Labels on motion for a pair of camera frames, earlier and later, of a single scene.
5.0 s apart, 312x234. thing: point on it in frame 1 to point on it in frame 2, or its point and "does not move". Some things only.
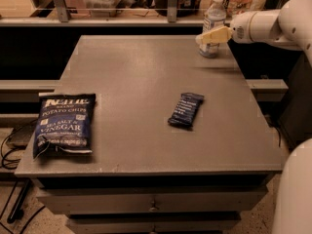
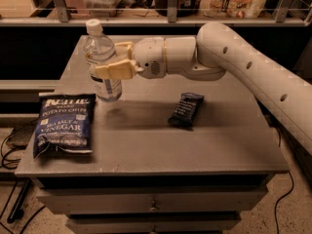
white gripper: [240, 30] to [150, 58]
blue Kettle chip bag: [64, 124] does not move
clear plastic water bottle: [214, 18] to [99, 50]
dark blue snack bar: [185, 109] does not move
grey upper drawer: [156, 200] does not move
